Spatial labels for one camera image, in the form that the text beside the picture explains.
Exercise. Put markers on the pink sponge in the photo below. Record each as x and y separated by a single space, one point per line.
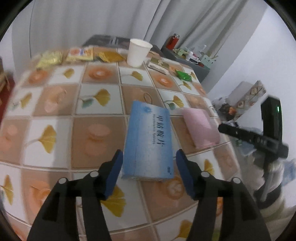
203 131

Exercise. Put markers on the small white bottle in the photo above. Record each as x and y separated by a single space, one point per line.
189 55

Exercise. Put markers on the yellow green snack packet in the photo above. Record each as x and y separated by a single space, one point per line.
49 58

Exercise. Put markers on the patterned tablecloth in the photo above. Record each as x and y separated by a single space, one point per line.
68 120

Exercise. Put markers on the gold foil packet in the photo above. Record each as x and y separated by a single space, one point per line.
110 56

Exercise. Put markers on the dark snack bag on floor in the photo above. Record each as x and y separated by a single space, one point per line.
228 111

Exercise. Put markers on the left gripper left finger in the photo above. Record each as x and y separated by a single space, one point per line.
57 218

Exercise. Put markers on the blue white medicine box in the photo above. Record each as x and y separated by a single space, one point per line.
148 153

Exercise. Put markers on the orange yellow snack packet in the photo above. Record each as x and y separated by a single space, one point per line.
79 54

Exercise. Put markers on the red thermos bottle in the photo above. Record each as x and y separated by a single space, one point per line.
172 41

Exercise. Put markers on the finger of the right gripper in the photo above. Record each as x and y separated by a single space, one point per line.
236 132

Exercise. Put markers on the patterned rolled mat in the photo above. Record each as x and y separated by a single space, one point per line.
249 98

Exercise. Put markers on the green storage basket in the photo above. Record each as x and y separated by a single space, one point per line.
207 61

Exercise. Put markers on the small green packet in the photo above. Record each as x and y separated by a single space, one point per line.
183 76

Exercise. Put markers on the gold white small box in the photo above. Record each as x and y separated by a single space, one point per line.
158 65

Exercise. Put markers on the white paper cup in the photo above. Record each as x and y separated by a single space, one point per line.
137 52

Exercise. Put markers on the white fluffy blanket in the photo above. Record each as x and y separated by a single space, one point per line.
272 190

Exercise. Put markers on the grey curtain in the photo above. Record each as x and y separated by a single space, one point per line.
45 25

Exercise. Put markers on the grey cabinet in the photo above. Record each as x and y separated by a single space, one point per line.
200 71

